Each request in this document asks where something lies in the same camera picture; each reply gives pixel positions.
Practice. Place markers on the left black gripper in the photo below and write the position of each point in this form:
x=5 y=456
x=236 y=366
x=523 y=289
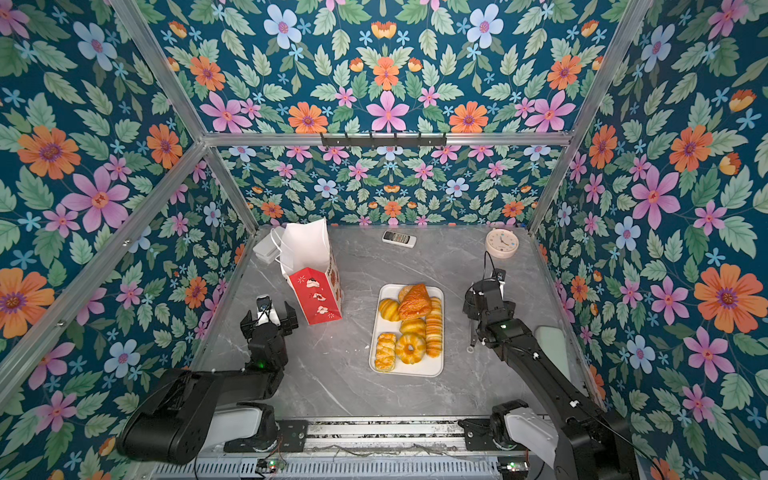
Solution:
x=285 y=324

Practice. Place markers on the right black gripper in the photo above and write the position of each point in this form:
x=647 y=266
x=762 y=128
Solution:
x=470 y=305

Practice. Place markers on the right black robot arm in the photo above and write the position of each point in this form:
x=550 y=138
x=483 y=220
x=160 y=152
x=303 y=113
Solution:
x=576 y=438

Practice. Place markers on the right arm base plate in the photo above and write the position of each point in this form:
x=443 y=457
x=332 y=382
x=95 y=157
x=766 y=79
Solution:
x=480 y=435

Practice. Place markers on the reddish brown long loaf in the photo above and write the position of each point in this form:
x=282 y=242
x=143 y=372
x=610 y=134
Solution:
x=414 y=302

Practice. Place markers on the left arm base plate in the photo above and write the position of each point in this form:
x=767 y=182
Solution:
x=286 y=436

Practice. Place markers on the yellow croissant bread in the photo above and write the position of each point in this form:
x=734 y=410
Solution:
x=385 y=355

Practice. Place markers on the yellow glazed ring donut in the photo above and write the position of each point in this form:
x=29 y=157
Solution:
x=410 y=348

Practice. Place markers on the long twisted bread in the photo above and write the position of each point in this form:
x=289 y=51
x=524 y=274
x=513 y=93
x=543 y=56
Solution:
x=434 y=329

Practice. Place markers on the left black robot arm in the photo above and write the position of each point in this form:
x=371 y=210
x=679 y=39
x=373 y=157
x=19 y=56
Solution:
x=192 y=410

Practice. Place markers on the pale cream bread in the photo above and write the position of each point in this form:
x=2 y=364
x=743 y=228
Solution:
x=414 y=326

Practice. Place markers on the pink round clock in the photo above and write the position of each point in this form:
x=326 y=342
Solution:
x=501 y=244

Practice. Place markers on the black hook rail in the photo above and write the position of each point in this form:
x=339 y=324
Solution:
x=370 y=140

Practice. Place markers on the red white paper bag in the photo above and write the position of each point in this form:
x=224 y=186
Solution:
x=309 y=267

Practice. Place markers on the white remote control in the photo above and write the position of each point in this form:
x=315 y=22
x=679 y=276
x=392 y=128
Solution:
x=399 y=239

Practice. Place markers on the small yellow bun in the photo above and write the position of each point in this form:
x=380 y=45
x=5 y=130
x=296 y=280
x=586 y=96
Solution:
x=389 y=310

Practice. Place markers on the pale green object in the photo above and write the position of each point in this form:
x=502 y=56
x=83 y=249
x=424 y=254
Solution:
x=553 y=343

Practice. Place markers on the white plastic box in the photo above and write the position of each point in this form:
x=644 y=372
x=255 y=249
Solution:
x=268 y=247

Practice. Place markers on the white rectangular tray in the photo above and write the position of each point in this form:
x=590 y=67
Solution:
x=428 y=367

